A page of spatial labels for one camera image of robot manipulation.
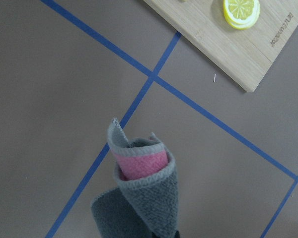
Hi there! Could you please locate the yellow lemon slice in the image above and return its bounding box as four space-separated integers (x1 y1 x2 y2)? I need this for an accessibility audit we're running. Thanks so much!
223 0 260 30

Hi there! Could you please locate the bamboo cutting board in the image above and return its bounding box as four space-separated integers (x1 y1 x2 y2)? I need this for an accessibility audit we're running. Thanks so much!
146 0 298 92

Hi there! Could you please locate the grey pink cloth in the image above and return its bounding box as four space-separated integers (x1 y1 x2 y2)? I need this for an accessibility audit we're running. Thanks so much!
91 119 180 238

